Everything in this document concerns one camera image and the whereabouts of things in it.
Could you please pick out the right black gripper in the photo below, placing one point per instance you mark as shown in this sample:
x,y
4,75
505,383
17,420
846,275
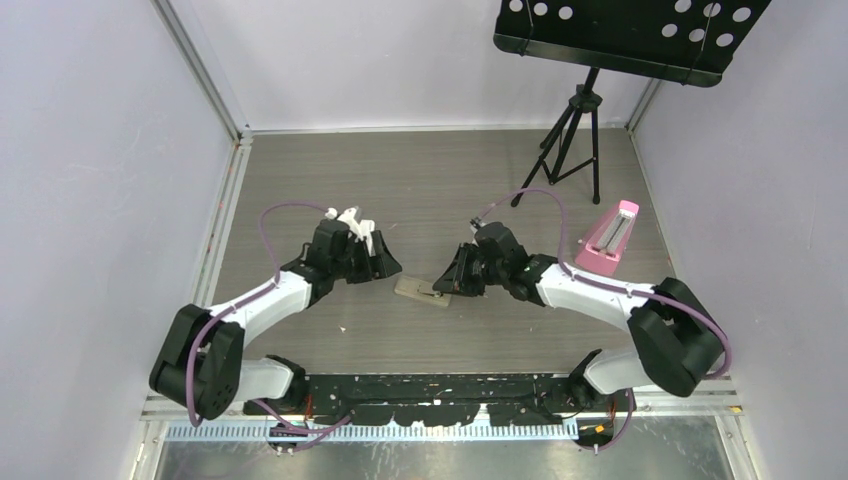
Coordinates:
x,y
453,281

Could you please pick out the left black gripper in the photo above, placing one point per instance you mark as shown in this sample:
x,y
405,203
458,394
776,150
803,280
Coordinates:
x,y
381,265

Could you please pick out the white remote with buttons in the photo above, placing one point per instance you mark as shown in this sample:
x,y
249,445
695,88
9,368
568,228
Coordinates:
x,y
420,290

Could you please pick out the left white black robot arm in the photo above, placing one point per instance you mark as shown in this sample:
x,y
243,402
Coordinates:
x,y
200,365

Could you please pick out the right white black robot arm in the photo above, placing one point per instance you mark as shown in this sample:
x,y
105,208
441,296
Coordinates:
x,y
674,343

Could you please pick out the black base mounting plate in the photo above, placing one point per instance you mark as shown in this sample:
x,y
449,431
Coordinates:
x,y
439,400

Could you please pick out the pink box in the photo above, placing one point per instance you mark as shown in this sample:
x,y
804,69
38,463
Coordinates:
x,y
602,247

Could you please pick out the black music stand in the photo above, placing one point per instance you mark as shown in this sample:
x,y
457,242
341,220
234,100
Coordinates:
x,y
686,42

